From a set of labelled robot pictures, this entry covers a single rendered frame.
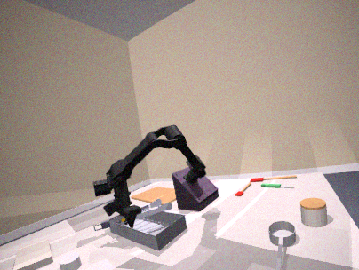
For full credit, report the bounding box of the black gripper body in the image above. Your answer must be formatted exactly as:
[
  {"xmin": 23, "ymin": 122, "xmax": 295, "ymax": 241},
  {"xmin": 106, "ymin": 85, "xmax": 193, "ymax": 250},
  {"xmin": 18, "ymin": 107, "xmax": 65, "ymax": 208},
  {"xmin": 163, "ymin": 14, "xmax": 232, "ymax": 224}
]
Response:
[{"xmin": 113, "ymin": 190, "xmax": 141, "ymax": 218}]

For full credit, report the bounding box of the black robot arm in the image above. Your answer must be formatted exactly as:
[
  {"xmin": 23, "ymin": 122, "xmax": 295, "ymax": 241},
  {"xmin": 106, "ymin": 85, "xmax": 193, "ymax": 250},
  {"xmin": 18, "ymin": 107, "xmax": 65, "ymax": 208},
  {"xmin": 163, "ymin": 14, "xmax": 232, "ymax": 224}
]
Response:
[{"xmin": 93, "ymin": 125, "xmax": 207, "ymax": 216}]

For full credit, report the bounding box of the grey cylinder with orange top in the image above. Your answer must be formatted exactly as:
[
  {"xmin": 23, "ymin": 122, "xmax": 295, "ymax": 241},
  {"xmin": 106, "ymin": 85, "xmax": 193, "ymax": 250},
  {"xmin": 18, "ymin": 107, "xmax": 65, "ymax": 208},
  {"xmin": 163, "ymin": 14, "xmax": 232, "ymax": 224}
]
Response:
[{"xmin": 299, "ymin": 198, "xmax": 328, "ymax": 228}]

